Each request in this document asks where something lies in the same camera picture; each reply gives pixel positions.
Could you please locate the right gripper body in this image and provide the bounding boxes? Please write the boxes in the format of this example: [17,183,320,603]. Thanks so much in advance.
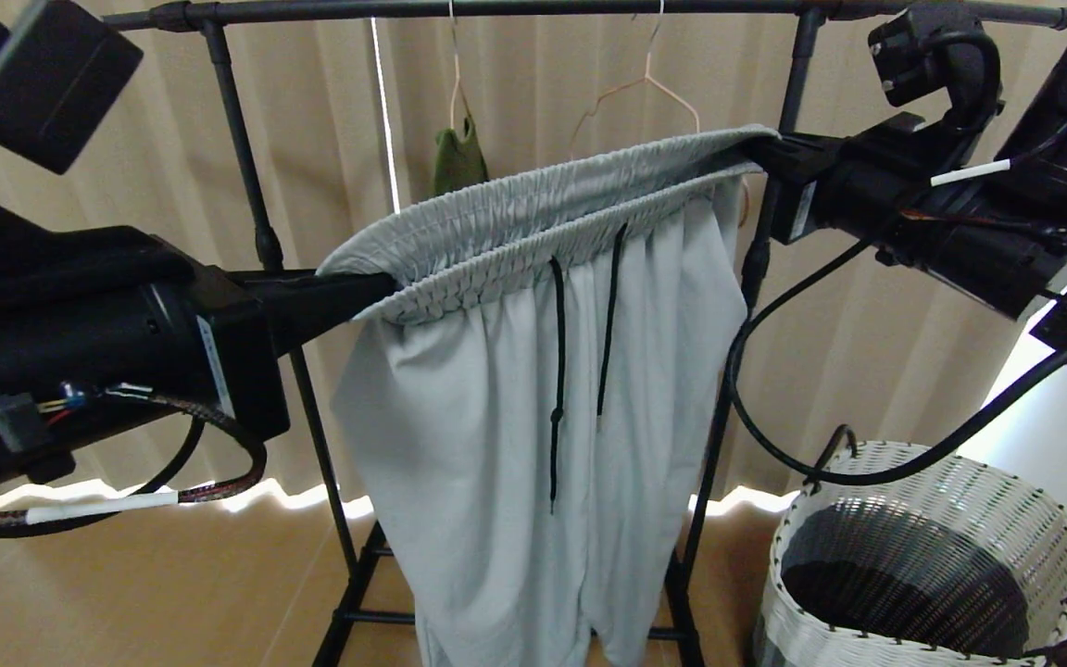
[756,113,1067,321]

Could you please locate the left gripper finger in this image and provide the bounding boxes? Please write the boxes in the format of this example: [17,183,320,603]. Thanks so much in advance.
[251,269,401,359]

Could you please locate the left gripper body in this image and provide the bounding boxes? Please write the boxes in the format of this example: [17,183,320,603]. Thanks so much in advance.
[0,227,292,492]

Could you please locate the pale grey shorts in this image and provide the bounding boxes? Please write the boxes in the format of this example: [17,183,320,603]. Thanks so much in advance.
[316,125,780,667]

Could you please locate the pink clothes hanger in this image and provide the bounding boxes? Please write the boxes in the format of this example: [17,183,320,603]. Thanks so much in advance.
[446,0,476,131]
[569,0,753,229]

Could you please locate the black clothes rack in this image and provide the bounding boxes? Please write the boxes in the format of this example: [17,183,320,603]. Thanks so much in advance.
[103,0,1067,667]

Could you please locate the white laundry basket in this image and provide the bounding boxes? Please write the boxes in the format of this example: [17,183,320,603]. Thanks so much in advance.
[756,424,1067,667]

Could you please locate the green long-sleeved shirt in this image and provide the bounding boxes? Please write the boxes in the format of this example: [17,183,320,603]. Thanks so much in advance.
[432,116,490,197]

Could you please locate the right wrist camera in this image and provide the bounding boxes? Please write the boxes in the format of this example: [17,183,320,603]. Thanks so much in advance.
[867,5,1005,131]

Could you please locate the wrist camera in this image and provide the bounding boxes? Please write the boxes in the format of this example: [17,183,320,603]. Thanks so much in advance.
[867,5,1005,131]
[0,0,145,177]

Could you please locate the black cable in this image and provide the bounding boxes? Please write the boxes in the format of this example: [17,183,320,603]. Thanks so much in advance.
[726,236,1067,487]
[0,394,268,540]

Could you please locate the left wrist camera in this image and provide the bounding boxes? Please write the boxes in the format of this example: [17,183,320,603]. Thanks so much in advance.
[0,0,145,177]

